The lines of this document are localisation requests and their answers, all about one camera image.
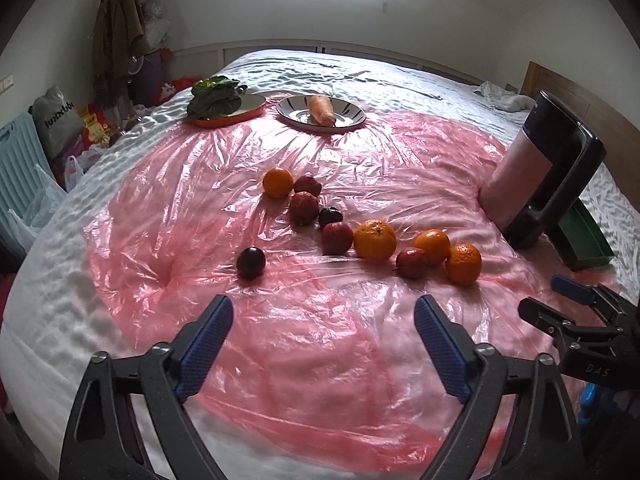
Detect brown hanging coat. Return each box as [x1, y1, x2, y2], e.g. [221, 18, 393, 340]
[92, 0, 149, 106]

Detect crumpled white cloth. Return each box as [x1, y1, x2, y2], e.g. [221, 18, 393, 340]
[472, 81, 536, 113]

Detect orange carrot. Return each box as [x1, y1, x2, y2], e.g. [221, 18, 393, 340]
[308, 94, 336, 127]

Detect small red apple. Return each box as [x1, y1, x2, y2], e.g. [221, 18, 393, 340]
[395, 247, 428, 280]

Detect orange plate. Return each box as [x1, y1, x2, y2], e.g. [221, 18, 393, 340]
[191, 94, 267, 129]

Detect smooth orange right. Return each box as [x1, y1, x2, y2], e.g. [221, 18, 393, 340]
[412, 229, 450, 266]

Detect white plastic bag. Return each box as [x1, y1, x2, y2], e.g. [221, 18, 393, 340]
[63, 156, 85, 193]

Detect large bumpy orange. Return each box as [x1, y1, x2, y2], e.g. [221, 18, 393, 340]
[354, 220, 397, 262]

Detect grey printed bag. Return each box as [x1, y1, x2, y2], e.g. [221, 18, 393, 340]
[29, 84, 85, 160]

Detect light blue suitcase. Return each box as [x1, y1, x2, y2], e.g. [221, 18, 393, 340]
[0, 113, 66, 259]

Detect wooden headboard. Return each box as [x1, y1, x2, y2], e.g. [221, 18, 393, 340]
[520, 61, 640, 210]

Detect black white striped plate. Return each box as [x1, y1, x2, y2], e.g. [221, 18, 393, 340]
[276, 94, 367, 134]

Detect pink plastic sheet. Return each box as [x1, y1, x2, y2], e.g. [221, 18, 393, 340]
[81, 91, 622, 476]

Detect yellow red snack boxes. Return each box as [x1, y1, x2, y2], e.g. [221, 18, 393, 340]
[78, 103, 111, 148]

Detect large red apple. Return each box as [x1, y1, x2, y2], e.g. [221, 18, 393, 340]
[288, 192, 319, 226]

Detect dark plum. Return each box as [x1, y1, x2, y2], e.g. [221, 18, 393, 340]
[235, 246, 266, 281]
[318, 206, 344, 230]

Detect green leafy vegetable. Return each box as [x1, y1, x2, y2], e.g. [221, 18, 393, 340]
[186, 75, 247, 119]

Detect green tray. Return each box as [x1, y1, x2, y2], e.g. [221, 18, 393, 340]
[546, 200, 614, 272]

